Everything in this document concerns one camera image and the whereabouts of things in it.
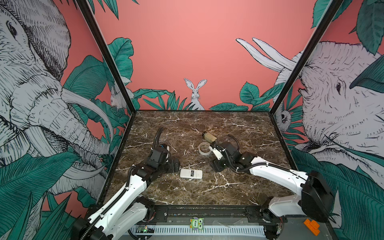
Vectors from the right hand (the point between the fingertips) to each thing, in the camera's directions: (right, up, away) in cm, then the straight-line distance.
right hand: (211, 160), depth 81 cm
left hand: (-21, 0, -1) cm, 21 cm away
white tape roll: (-5, +1, +14) cm, 15 cm away
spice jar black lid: (0, +11, +20) cm, 23 cm away
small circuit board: (-33, -30, -11) cm, 46 cm away
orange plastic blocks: (+48, -29, -11) cm, 57 cm away
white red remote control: (-11, -9, +4) cm, 15 cm away
